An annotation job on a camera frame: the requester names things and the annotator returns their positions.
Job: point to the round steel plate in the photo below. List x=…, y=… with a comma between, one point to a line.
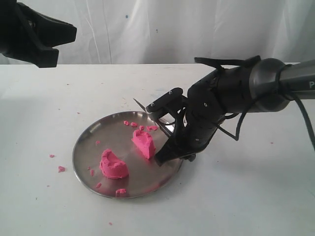
x=115, y=132

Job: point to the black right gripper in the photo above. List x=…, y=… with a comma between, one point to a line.
x=202, y=117

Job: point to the pink sand crumb large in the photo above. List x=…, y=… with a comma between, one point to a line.
x=61, y=169

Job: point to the black knife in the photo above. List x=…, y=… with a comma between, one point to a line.
x=162, y=126

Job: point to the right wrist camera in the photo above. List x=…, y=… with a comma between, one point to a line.
x=172, y=101

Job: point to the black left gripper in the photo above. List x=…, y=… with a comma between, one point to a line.
x=13, y=35

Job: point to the white backdrop curtain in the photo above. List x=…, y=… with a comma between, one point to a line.
x=177, y=31

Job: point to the cut pink dough piece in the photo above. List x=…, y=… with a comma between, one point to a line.
x=144, y=142

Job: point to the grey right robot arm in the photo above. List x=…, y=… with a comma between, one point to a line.
x=233, y=89

